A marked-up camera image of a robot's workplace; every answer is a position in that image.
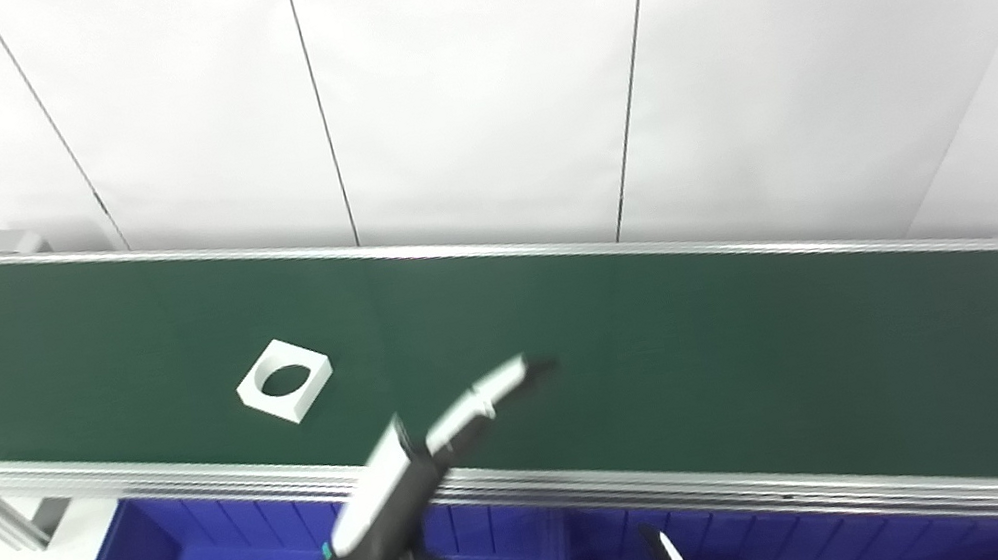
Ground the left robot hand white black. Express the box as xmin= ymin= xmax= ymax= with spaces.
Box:
xmin=290 ymin=348 xmax=592 ymax=560

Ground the white square part round hole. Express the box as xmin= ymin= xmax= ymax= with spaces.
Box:
xmin=229 ymin=330 xmax=341 ymax=433

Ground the green conveyor belt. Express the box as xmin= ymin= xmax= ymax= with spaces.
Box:
xmin=0 ymin=80 xmax=998 ymax=560
xmin=0 ymin=87 xmax=998 ymax=560

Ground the aluminium conveyor leg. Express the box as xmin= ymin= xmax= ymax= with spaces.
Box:
xmin=0 ymin=474 xmax=78 ymax=557

